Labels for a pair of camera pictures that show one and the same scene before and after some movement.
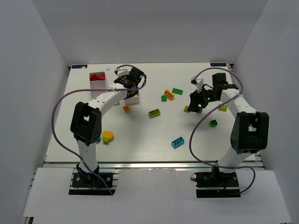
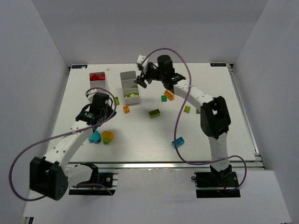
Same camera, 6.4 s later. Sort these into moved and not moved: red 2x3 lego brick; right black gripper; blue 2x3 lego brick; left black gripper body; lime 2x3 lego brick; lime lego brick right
Moved: right black gripper; left black gripper body
Not moved: red 2x3 lego brick; lime lego brick right; lime 2x3 lego brick; blue 2x3 lego brick
